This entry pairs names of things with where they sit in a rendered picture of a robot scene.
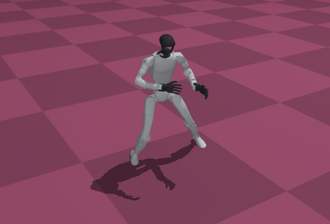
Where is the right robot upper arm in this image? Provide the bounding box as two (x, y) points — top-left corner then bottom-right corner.
(135, 56), (154, 87)

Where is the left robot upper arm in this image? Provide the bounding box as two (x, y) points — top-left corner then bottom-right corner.
(175, 52), (191, 77)

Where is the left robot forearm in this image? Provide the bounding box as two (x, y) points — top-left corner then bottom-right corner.
(187, 69), (197, 90)

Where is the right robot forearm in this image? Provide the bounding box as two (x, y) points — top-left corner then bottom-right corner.
(135, 78), (162, 91)

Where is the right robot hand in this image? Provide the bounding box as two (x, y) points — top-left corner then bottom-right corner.
(158, 81), (182, 95)

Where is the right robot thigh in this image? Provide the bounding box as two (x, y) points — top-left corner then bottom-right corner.
(142, 94), (156, 142)

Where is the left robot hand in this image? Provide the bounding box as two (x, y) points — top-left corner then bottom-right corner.
(193, 83), (208, 99)

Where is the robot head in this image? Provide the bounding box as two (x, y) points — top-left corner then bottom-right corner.
(157, 34), (175, 58)

